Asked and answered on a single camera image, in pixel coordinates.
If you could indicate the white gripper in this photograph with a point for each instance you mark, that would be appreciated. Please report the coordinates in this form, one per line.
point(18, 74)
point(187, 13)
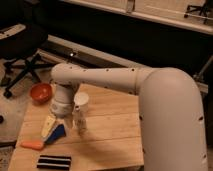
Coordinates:
point(50, 124)

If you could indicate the black white striped eraser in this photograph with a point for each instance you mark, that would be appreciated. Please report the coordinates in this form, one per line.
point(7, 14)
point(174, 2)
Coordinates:
point(54, 162)

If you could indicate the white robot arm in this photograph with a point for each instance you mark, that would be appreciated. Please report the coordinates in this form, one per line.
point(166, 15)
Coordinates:
point(169, 102)

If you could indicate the blue orange sponge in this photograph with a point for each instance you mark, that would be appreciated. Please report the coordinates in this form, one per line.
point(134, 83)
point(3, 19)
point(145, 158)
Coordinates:
point(57, 133)

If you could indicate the orange bowl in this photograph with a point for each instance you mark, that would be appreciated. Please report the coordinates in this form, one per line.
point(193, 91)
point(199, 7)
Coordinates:
point(41, 92)

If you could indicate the black office chair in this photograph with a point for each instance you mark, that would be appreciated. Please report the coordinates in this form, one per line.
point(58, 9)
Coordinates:
point(18, 46)

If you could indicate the grey metal pole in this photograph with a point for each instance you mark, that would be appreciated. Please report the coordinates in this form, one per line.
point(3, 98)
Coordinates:
point(199, 76)

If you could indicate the black stand base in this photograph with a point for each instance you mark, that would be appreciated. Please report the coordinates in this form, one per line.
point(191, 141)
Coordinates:
point(202, 10)

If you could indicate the long metal rail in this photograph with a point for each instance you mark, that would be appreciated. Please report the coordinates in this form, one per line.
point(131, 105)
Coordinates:
point(59, 50)

